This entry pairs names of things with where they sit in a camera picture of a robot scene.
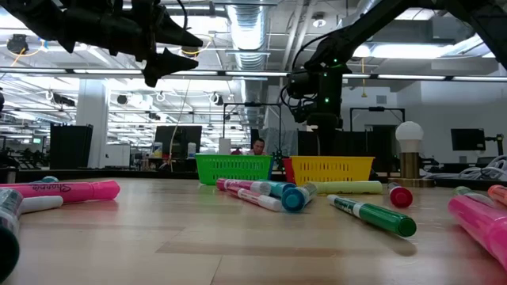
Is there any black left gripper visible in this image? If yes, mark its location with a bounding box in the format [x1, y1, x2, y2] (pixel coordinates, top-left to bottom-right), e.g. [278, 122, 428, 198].
[63, 0, 204, 87]

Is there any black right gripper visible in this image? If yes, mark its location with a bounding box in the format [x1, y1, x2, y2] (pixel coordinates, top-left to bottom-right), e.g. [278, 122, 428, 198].
[307, 112, 344, 157]

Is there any light blue Expo marker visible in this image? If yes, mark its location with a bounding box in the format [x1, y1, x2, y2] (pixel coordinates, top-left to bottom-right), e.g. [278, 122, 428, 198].
[280, 182, 318, 214]

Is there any thin green marker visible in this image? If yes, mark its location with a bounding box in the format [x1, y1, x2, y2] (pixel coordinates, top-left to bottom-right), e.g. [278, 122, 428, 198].
[326, 193, 418, 238]

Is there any thin red Expo marker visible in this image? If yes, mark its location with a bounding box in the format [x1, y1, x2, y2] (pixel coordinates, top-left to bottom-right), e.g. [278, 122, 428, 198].
[226, 184, 284, 213]

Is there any pink highlighter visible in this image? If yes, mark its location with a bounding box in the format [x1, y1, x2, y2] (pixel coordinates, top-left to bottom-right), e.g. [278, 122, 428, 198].
[447, 193, 507, 273]
[0, 179, 121, 204]

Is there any dark green Expo marker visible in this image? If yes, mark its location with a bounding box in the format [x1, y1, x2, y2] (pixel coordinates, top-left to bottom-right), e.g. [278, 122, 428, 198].
[0, 187, 25, 283]

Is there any yellow plastic basket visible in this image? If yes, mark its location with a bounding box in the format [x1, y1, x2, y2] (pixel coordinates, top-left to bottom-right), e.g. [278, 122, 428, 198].
[290, 155, 375, 187]

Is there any black partition panel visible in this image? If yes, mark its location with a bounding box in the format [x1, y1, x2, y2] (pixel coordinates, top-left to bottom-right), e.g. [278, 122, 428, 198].
[295, 124, 397, 173]

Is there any red plastic basket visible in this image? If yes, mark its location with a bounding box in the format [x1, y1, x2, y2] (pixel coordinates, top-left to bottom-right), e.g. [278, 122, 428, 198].
[281, 157, 296, 184]

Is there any yellow highlighter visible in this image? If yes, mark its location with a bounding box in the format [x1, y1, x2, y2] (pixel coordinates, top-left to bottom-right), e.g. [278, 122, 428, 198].
[311, 180, 384, 196]

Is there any person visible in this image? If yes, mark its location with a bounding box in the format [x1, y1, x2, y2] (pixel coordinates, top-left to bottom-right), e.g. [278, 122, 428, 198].
[246, 138, 269, 157]

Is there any white bulb brass lamp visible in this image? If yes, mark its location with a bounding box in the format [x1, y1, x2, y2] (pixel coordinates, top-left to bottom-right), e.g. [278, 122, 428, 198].
[387, 120, 436, 188]

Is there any maroon Expo marker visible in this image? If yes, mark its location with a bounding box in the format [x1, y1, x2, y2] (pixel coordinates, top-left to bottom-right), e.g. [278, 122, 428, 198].
[387, 181, 414, 209]

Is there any green plastic basket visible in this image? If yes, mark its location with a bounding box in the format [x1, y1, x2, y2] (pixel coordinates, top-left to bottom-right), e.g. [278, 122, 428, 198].
[195, 154, 274, 186]

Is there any black cabinet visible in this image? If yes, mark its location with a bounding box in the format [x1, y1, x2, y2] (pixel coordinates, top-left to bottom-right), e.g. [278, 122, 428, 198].
[49, 123, 94, 170]

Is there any orange highlighter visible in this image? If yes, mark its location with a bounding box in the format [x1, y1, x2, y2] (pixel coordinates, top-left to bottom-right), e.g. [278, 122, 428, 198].
[486, 184, 507, 207]

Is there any black rig frame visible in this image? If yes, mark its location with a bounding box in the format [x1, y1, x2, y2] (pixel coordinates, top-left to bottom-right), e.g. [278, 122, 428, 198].
[349, 105, 406, 134]

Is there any silver air duct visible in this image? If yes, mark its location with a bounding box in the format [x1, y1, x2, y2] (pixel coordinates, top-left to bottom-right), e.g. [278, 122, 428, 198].
[226, 0, 274, 127]

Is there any white lamp cable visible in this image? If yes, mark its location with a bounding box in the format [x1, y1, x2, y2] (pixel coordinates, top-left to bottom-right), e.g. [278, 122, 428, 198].
[421, 154, 507, 182]

